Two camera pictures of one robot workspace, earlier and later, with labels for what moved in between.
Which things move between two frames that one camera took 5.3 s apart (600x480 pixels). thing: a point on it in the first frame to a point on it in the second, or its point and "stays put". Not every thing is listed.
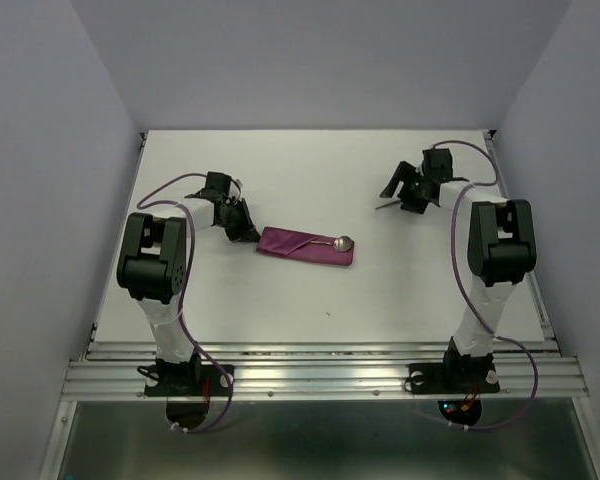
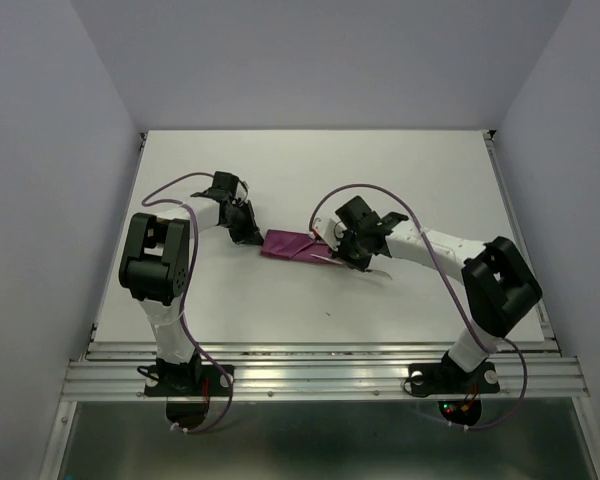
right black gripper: [404, 171] to [360, 264]
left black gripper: [246, 232] stays put
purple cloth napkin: [298, 244] stays put
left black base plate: [188, 381] stays put
